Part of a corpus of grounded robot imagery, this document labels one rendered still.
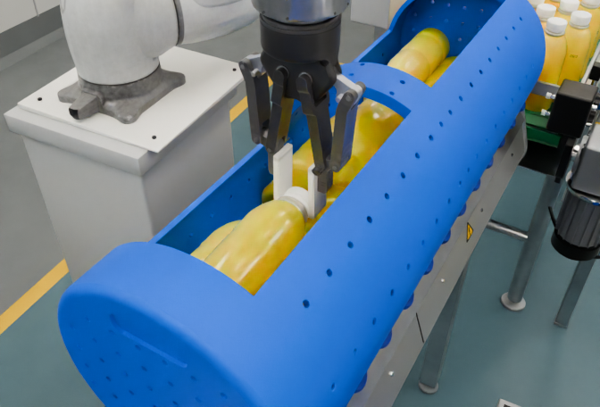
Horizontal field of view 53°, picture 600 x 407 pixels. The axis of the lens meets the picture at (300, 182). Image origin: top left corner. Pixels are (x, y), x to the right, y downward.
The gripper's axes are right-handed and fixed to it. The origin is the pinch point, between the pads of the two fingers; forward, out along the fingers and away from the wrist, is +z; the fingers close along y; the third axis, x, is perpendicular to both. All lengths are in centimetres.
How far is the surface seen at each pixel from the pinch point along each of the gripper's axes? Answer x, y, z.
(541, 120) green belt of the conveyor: 76, 15, 29
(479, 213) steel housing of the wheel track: 42, 13, 31
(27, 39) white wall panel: 153, -278, 114
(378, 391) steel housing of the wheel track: -0.9, 12.8, 30.0
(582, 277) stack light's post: 106, 37, 95
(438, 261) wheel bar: 22.6, 11.9, 26.5
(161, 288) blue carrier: -22.8, 0.5, -4.7
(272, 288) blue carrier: -16.7, 7.3, -2.8
